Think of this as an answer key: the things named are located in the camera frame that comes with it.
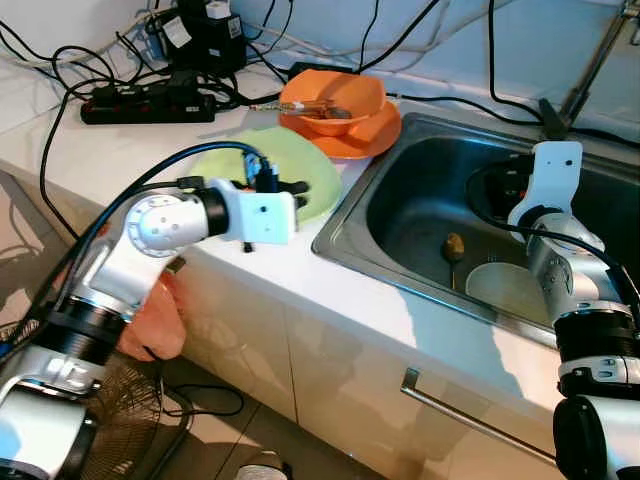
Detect green plate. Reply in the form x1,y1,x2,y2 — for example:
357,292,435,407
188,126,343,223

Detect golden metal spoon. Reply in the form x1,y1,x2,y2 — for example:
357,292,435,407
442,232,467,293

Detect white bowl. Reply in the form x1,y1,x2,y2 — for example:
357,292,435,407
465,260,551,326

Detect orange plate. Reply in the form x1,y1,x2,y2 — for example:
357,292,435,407
278,100,403,161

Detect stainless steel sink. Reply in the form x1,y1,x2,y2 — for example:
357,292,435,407
310,112,640,351

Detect flat black power brick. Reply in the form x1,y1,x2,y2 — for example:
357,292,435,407
288,62,353,81

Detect orange bowl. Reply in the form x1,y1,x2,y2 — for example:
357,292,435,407
278,68,388,137

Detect black power strip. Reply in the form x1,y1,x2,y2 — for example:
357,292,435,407
80,82,218,126

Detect black charger box white label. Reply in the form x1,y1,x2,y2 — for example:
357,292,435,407
158,0,248,76

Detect white cabinet door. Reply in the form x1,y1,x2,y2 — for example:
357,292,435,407
185,265,301,421
285,300,561,480

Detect chrome faucet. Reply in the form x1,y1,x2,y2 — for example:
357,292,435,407
538,0,640,141

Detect orange plastic bag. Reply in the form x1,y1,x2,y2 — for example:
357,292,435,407
115,270,189,363

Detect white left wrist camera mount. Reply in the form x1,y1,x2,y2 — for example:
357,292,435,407
208,178,298,247

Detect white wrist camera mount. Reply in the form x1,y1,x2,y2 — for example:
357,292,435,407
508,140,584,226
208,178,298,247

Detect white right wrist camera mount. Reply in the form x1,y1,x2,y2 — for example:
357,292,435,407
508,140,584,226

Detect ornate handle brown spoon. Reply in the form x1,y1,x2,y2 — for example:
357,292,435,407
248,97,353,121

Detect black wall cable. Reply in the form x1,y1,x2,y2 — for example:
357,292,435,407
358,0,379,71
485,0,546,123
380,0,443,73

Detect black floor cable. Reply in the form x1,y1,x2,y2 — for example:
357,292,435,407
160,383,246,419

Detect black power strip cord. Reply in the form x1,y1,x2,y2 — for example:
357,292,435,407
38,95,91,216

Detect floor fan wire grille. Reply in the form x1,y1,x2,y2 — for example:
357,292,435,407
0,320,191,480

